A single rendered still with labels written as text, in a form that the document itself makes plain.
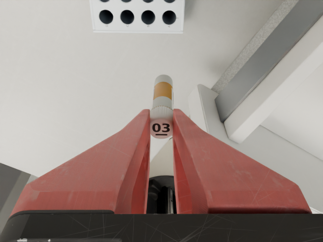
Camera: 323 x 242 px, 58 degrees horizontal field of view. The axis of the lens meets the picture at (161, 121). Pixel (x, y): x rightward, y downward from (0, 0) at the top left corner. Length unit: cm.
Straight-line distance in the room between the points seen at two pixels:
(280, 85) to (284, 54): 3
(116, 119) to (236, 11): 19
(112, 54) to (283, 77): 19
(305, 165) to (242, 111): 11
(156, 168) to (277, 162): 87
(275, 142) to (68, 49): 24
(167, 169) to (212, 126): 89
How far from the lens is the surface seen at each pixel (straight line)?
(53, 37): 34
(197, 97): 26
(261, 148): 26
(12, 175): 88
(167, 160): 108
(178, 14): 28
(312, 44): 21
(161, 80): 16
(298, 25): 23
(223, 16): 32
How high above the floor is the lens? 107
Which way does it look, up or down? 54 degrees down
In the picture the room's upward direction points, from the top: 180 degrees clockwise
